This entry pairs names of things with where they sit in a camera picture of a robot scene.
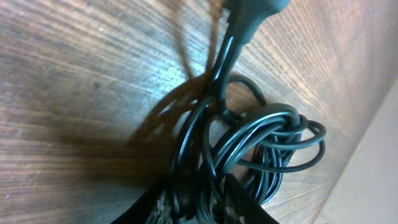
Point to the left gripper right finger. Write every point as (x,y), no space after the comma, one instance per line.
(239,207)

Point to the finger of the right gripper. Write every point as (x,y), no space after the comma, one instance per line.
(245,16)

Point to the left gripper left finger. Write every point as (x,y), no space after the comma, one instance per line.
(151,208)

